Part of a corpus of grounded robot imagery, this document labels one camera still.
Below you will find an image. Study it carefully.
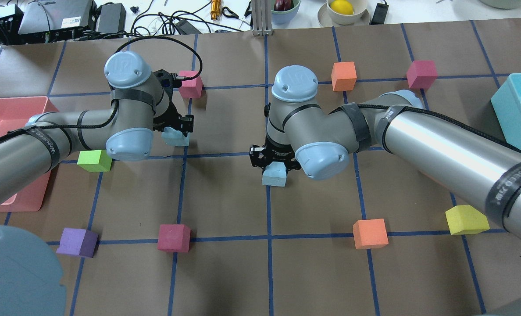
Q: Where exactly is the light blue foam block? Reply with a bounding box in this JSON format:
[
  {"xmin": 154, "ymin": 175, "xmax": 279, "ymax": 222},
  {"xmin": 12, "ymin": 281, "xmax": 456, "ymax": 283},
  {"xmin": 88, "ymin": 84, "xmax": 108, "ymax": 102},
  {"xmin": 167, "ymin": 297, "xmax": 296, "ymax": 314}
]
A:
[
  {"xmin": 262, "ymin": 162, "xmax": 287, "ymax": 187},
  {"xmin": 161, "ymin": 127, "xmax": 189, "ymax": 147}
]

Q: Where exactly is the pink foam block left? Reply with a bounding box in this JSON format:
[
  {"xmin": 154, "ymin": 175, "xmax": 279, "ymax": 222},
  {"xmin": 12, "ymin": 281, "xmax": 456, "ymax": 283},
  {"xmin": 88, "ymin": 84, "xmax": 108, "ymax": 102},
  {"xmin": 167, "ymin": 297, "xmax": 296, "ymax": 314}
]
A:
[{"xmin": 178, "ymin": 75, "xmax": 203, "ymax": 99}]

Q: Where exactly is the pink foam block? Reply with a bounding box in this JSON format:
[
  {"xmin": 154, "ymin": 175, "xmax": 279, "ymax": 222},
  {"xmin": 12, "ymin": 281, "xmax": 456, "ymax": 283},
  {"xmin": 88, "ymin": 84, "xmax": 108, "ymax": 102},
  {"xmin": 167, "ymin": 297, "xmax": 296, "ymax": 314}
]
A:
[
  {"xmin": 157, "ymin": 224, "xmax": 192, "ymax": 253},
  {"xmin": 406, "ymin": 60, "xmax": 439, "ymax": 89},
  {"xmin": 178, "ymin": 75, "xmax": 203, "ymax": 99}
]

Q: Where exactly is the green foam block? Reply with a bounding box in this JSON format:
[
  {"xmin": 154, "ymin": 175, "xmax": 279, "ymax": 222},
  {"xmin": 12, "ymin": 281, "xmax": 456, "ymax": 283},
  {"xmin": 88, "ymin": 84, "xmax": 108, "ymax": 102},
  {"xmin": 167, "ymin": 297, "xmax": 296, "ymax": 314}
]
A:
[{"xmin": 77, "ymin": 150, "xmax": 112, "ymax": 172}]

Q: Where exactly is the orange foam block left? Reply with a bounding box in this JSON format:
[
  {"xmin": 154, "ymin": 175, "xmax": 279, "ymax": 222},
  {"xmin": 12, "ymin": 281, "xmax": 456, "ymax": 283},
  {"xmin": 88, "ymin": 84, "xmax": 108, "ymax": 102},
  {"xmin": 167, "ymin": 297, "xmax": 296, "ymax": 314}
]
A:
[{"xmin": 331, "ymin": 61, "xmax": 357, "ymax": 92}]

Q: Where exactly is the orange foam block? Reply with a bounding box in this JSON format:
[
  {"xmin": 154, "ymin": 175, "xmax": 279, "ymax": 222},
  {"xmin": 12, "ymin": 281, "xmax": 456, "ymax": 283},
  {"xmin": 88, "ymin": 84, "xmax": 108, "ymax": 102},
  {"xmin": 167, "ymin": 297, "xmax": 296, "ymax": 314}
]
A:
[
  {"xmin": 331, "ymin": 61, "xmax": 357, "ymax": 92},
  {"xmin": 353, "ymin": 219, "xmax": 389, "ymax": 250}
]

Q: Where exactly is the black power brick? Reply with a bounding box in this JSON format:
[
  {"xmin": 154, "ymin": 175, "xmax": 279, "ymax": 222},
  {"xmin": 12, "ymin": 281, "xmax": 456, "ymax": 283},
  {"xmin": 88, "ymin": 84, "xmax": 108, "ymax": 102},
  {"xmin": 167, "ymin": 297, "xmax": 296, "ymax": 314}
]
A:
[{"xmin": 96, "ymin": 3, "xmax": 126, "ymax": 34}]

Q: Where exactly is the pink foam block right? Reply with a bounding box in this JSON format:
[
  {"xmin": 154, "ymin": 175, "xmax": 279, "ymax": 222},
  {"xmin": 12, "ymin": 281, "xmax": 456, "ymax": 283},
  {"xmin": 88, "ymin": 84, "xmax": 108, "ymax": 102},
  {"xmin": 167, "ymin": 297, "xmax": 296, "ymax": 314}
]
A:
[{"xmin": 157, "ymin": 224, "xmax": 192, "ymax": 253}]

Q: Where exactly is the orange foam block right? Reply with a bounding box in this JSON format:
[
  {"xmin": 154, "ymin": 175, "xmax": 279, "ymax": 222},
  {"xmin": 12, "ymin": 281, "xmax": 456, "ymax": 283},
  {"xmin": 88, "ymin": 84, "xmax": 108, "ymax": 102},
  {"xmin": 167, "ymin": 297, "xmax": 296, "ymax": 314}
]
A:
[{"xmin": 353, "ymin": 219, "xmax": 389, "ymax": 250}]

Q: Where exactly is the blue bowl with fruit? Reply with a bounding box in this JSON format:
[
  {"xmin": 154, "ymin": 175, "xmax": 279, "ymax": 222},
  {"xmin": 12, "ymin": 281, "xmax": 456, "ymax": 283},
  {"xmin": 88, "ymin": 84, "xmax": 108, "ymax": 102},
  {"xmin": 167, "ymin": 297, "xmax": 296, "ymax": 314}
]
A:
[{"xmin": 271, "ymin": 0, "xmax": 301, "ymax": 25}]

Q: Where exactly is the purple foam block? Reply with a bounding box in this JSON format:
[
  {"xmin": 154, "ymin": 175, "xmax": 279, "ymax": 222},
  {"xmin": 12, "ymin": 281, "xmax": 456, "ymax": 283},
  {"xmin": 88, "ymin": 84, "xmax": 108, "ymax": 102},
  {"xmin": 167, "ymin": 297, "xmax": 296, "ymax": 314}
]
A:
[{"xmin": 56, "ymin": 227, "xmax": 99, "ymax": 258}]

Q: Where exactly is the white bowl with lemon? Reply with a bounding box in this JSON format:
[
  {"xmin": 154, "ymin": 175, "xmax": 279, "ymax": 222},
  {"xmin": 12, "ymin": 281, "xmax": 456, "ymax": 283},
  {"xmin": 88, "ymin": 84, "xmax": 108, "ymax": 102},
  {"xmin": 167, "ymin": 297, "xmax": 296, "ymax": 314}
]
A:
[{"xmin": 318, "ymin": 0, "xmax": 370, "ymax": 27}]

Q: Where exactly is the black computer box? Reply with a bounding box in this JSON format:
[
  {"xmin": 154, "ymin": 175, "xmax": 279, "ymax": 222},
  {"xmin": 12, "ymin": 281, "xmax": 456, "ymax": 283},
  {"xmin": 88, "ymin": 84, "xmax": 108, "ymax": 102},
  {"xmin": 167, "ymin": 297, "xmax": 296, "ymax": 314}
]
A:
[{"xmin": 18, "ymin": 0, "xmax": 97, "ymax": 36}]

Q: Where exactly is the pink plastic tray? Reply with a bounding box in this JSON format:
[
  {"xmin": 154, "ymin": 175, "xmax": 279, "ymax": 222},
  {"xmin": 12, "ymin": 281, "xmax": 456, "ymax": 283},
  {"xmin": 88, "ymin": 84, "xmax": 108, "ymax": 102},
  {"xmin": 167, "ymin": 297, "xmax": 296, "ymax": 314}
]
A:
[{"xmin": 0, "ymin": 96, "xmax": 57, "ymax": 212}]

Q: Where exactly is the far pink foam block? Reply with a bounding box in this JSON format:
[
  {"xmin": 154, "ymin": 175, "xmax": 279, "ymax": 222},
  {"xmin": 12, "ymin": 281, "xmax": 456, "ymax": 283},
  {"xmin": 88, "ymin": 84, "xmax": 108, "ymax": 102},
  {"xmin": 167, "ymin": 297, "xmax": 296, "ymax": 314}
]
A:
[{"xmin": 406, "ymin": 60, "xmax": 439, "ymax": 89}]

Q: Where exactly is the yellow foam block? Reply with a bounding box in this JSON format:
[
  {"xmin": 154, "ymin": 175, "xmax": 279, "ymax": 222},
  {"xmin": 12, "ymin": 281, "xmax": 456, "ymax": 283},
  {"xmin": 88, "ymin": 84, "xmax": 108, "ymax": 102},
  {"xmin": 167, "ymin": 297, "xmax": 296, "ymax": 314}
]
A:
[{"xmin": 445, "ymin": 205, "xmax": 490, "ymax": 235}]

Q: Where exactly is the yellow screwdriver handle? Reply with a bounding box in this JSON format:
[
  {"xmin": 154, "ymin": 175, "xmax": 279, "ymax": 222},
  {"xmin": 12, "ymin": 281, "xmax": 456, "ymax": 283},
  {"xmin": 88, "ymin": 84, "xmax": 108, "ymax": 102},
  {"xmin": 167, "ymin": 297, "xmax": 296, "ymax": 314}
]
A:
[{"xmin": 210, "ymin": 0, "xmax": 222, "ymax": 21}]

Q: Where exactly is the aluminium frame post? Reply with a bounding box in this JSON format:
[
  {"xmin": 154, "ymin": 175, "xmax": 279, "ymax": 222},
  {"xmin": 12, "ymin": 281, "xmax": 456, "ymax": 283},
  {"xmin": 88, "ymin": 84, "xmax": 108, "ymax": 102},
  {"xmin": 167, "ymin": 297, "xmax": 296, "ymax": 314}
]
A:
[{"xmin": 251, "ymin": 0, "xmax": 273, "ymax": 36}]

